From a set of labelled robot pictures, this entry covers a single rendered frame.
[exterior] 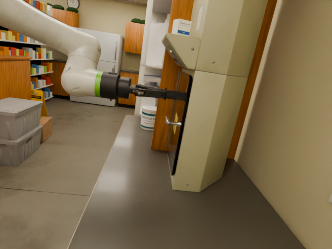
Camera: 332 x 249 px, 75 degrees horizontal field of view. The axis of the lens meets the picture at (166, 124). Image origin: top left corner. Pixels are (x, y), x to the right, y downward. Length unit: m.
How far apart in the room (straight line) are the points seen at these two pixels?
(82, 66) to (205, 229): 0.67
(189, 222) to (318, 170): 0.45
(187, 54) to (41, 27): 0.46
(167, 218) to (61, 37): 0.68
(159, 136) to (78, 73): 0.59
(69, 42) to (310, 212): 0.97
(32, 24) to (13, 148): 2.22
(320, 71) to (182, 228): 0.70
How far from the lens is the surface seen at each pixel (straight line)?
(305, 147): 0.92
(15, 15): 0.82
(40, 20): 0.82
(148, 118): 1.47
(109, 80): 0.76
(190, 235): 0.73
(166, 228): 0.73
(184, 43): 0.74
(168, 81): 1.12
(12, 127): 2.83
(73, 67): 0.79
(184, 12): 1.13
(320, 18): 1.03
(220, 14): 0.78
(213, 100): 0.78
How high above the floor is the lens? 1.43
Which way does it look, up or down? 17 degrees down
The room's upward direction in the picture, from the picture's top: 9 degrees clockwise
